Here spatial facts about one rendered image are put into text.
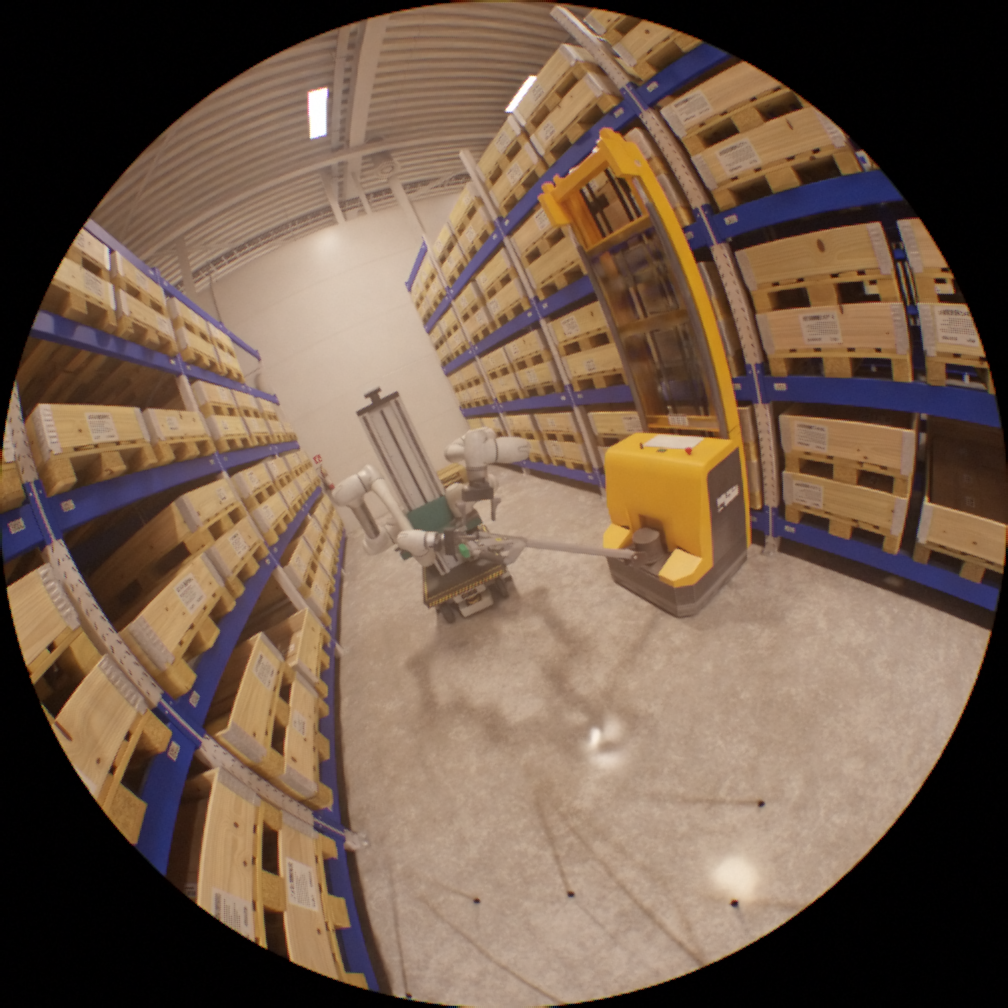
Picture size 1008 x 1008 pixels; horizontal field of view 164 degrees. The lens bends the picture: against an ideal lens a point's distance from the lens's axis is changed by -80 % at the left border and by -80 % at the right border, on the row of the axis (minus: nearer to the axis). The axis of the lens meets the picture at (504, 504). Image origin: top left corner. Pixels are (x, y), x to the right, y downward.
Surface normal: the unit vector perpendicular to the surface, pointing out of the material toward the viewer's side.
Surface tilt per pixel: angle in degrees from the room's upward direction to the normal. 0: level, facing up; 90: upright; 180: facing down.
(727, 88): 90
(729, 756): 0
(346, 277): 90
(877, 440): 90
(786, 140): 90
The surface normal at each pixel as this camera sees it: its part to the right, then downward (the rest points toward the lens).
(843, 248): -0.84, 0.48
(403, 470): 0.22, 0.29
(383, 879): -0.38, -0.86
